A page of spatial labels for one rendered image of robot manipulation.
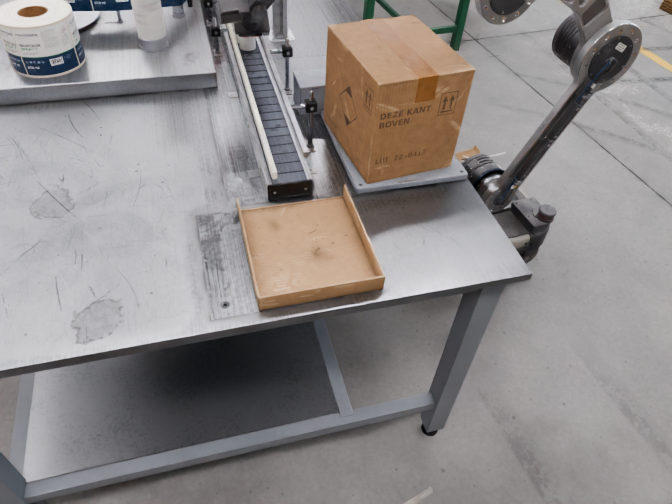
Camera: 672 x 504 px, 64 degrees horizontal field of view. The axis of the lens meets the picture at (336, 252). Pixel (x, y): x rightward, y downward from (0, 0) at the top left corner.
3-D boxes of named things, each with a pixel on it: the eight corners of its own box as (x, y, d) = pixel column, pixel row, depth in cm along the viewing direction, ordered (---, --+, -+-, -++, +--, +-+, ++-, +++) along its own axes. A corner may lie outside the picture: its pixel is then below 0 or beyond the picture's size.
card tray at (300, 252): (237, 211, 127) (236, 198, 124) (344, 196, 132) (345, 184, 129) (259, 311, 107) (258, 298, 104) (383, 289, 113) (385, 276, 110)
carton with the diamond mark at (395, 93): (323, 120, 152) (327, 24, 132) (399, 106, 159) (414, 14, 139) (366, 185, 133) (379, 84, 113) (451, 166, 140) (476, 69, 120)
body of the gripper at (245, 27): (231, 13, 156) (233, 1, 149) (266, 12, 159) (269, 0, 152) (234, 35, 157) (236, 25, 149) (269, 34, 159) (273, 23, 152)
